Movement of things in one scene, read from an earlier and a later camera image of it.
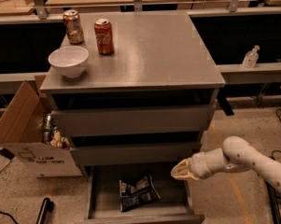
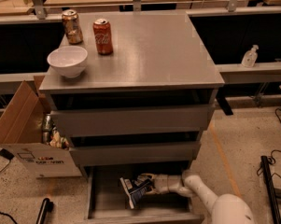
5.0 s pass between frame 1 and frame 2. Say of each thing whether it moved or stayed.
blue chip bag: moved
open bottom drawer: stayed
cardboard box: stayed
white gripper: moved
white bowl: stayed
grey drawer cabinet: stayed
